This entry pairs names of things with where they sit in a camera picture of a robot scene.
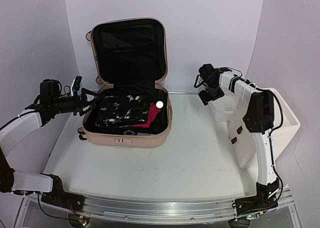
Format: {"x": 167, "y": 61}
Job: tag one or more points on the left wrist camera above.
{"x": 75, "y": 86}

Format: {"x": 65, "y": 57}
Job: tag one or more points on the beige hard-shell suitcase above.
{"x": 131, "y": 59}

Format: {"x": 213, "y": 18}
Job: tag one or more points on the round tin blue lid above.
{"x": 130, "y": 133}

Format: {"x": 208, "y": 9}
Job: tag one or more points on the black white splattered jeans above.
{"x": 123, "y": 110}

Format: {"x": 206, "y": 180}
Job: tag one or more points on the magenta red cloth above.
{"x": 153, "y": 112}

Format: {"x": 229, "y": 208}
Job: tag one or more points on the aluminium front rail base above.
{"x": 89, "y": 211}

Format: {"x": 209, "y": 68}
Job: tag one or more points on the white perforated plastic basket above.
{"x": 223, "y": 108}

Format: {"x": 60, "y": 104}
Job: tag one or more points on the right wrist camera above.
{"x": 199, "y": 81}

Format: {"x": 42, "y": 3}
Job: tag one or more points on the small perfume bottle silver cap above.
{"x": 159, "y": 104}

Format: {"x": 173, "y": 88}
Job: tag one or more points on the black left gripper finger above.
{"x": 86, "y": 92}
{"x": 87, "y": 108}

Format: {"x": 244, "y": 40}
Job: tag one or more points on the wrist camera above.
{"x": 199, "y": 81}
{"x": 75, "y": 86}

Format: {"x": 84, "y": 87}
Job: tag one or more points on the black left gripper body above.
{"x": 77, "y": 106}

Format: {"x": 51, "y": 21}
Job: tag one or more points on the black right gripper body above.
{"x": 212, "y": 92}

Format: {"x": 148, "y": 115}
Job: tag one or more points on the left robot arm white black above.
{"x": 49, "y": 103}

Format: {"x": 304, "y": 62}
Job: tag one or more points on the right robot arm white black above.
{"x": 258, "y": 119}

